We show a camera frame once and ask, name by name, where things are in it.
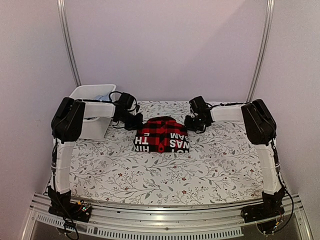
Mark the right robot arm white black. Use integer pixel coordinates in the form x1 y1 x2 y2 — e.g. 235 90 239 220
184 96 286 218

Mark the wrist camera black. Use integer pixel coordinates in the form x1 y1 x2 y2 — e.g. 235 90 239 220
116 92 140 112
189 96 209 115

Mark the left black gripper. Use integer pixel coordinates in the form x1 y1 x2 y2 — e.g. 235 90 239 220
118 111 145 131

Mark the light blue shirt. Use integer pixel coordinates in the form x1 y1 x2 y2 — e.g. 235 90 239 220
95 94 110 101

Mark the right aluminium frame post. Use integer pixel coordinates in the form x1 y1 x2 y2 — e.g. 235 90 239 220
246 0 275 102

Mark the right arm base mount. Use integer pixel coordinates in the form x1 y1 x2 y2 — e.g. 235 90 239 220
240 200 285 223

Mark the aluminium front rail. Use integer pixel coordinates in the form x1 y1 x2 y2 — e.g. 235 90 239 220
24 193 306 233

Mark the white plastic bin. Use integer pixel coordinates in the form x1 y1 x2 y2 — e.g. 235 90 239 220
69 84 116 140

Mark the floral patterned table cloth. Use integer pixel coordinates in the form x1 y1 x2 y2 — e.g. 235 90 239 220
68 100 266 206

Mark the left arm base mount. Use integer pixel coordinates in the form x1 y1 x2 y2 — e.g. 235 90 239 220
48 199 92 223

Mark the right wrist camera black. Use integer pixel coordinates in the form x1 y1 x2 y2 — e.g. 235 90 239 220
189 96 209 115

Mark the left aluminium frame post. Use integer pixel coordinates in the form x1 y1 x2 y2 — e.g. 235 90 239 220
56 0 82 87

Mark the red black plaid shirt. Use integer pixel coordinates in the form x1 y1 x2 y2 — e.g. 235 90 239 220
133 116 190 153

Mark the left black looped cable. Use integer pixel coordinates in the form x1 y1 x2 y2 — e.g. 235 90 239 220
108 90 123 102

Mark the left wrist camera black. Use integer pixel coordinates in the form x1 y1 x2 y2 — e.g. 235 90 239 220
116 92 140 112

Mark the aluminium frame post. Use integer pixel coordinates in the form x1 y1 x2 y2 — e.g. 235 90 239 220
56 0 82 87
246 0 275 102

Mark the perforated metal cable tray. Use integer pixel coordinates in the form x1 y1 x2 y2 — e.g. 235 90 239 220
34 212 245 238

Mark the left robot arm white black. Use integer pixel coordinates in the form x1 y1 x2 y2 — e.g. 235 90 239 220
48 97 143 217

